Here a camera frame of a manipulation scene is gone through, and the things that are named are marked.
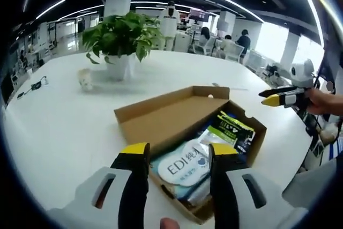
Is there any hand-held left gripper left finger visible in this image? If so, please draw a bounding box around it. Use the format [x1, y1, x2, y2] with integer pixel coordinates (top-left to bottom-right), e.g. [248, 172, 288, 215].
[74, 142, 151, 229]

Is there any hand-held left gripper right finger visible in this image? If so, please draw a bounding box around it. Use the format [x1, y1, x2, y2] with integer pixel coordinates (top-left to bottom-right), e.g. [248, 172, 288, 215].
[208, 143, 286, 229]

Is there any blue white wet wipes pack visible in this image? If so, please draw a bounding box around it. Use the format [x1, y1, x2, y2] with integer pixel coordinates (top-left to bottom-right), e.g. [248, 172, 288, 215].
[149, 139, 215, 200]

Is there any brown cardboard shoe box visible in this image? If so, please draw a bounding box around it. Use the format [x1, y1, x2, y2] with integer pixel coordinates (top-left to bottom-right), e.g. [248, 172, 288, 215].
[114, 85, 268, 226]

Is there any person's right hand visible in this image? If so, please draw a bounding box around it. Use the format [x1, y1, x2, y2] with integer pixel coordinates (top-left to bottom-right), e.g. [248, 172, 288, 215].
[305, 88, 343, 116]

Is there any person's left hand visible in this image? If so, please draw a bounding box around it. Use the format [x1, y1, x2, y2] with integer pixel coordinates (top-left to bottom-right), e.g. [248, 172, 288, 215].
[160, 218, 179, 229]

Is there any green black packet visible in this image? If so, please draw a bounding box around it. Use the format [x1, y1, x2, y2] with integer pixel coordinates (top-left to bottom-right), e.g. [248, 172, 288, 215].
[213, 110, 255, 154]

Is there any white square pillar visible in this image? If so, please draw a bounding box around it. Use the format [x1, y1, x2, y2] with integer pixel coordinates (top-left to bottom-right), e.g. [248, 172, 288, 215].
[103, 0, 132, 22]
[218, 11, 236, 36]

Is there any small white cup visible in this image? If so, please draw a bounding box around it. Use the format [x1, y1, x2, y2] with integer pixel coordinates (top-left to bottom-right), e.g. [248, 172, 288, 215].
[77, 68, 94, 92]

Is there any green potted plant white pot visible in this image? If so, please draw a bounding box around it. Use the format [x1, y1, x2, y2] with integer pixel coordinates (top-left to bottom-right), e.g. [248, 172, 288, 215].
[81, 11, 166, 81]

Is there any wall display screen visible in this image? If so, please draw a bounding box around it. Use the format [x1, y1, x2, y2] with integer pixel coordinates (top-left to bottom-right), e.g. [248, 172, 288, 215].
[189, 9, 208, 22]

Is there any black charger with cable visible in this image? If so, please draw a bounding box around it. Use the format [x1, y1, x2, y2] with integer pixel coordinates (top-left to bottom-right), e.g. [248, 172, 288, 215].
[30, 76, 49, 91]

